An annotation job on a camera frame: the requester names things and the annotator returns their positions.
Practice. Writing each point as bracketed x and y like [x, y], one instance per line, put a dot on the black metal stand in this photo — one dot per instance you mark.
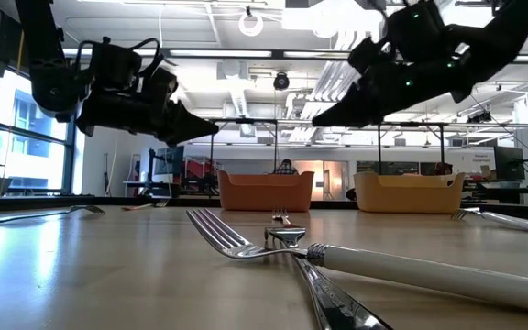
[245, 121]
[379, 151]

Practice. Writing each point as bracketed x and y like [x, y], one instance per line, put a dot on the all-metal silver fork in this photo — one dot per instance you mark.
[333, 302]

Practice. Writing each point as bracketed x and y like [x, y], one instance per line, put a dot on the computer monitor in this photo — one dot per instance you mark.
[172, 160]
[509, 162]

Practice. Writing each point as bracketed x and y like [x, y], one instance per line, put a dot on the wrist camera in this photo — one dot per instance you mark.
[115, 69]
[415, 36]

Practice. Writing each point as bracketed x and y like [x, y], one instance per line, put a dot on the orange plastic bin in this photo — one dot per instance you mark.
[266, 192]

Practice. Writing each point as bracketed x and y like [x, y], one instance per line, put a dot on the person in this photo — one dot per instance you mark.
[286, 168]
[443, 168]

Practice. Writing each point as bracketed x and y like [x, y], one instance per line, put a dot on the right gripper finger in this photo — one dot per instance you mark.
[351, 103]
[355, 121]

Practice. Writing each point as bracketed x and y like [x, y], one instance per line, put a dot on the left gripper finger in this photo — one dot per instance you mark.
[188, 117]
[190, 132]

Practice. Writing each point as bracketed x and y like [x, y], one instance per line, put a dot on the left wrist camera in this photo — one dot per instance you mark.
[115, 69]

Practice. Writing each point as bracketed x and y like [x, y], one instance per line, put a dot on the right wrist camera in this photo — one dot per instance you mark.
[415, 36]

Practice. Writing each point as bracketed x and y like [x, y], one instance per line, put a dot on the black hanging dome camera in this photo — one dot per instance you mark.
[281, 81]

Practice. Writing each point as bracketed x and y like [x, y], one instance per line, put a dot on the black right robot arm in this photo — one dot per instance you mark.
[498, 41]

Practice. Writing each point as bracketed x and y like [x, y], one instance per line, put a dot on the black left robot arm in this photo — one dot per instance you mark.
[39, 36]

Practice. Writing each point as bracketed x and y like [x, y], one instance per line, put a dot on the large glass window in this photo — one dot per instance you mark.
[39, 160]

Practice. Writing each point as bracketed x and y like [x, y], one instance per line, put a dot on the black aluminium table frame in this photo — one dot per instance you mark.
[190, 201]

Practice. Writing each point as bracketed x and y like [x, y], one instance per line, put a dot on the yellow plastic bin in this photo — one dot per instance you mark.
[408, 194]

